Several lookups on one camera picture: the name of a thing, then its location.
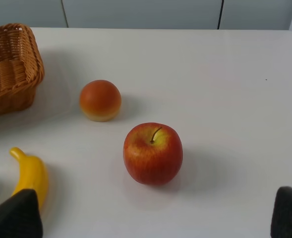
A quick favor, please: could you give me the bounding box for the yellow banana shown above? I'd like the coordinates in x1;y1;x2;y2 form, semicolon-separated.
9;147;49;211

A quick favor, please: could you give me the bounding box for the red apple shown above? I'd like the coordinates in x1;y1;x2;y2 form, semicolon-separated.
123;122;183;186

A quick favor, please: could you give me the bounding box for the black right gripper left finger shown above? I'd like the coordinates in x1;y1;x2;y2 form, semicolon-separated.
0;189;43;238

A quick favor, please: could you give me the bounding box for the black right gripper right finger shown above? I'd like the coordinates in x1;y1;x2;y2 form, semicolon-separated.
270;186;292;238

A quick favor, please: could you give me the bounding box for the brown wicker basket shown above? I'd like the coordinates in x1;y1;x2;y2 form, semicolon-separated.
0;23;45;115

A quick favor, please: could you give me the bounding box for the orange round bread bun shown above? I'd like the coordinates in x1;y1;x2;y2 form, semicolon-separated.
79;80;122;122

